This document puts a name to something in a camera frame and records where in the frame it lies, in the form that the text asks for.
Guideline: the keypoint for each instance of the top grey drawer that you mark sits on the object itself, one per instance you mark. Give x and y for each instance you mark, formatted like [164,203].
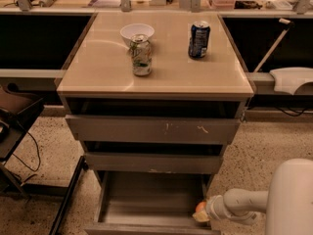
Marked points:
[172,130]

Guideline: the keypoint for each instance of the white stick with tip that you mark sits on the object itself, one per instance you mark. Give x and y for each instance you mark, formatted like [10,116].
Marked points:
[288,24]

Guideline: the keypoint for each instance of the dark cart on left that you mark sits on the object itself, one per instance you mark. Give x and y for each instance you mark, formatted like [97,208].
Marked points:
[18,112]

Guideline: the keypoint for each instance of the dark blue soda can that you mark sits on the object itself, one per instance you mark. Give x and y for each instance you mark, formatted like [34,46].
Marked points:
[200,32]

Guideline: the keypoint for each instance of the white bowl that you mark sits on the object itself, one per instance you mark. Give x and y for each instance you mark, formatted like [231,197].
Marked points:
[128,31]

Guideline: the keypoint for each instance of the black floor bar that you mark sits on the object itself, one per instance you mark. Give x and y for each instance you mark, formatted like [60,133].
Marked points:
[66,198]

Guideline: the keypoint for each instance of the grey drawer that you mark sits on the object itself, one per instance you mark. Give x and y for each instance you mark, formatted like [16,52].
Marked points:
[172,130]
[141,203]
[153,163]

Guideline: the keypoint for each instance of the white curved object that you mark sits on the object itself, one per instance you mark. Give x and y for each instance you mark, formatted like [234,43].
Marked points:
[288,80]

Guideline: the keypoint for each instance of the orange fruit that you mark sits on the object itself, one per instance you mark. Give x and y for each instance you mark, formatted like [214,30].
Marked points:
[200,206]

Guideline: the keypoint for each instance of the bottom grey drawer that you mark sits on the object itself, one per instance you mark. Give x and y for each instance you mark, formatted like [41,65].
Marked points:
[141,203]

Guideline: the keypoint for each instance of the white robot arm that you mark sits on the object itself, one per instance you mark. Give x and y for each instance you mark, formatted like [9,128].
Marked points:
[288,203]

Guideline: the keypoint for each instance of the middle grey drawer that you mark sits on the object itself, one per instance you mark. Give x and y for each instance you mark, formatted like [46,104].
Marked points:
[153,163]

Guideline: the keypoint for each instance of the grey drawer cabinet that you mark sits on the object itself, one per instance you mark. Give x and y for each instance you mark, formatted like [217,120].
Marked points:
[100,80]

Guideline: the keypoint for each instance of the green white soda can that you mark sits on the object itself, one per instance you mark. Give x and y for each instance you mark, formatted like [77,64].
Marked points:
[141,54]

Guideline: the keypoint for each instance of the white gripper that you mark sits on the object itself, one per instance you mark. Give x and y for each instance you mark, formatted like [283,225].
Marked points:
[213,208]

